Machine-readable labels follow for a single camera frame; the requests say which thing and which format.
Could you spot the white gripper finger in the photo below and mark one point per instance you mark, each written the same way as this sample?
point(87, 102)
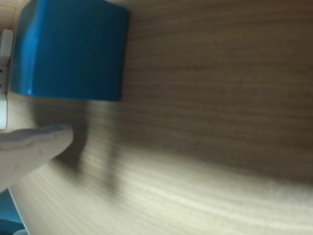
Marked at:
point(5, 46)
point(27, 151)

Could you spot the blue cube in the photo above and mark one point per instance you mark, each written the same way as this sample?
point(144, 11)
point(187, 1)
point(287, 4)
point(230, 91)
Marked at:
point(71, 49)

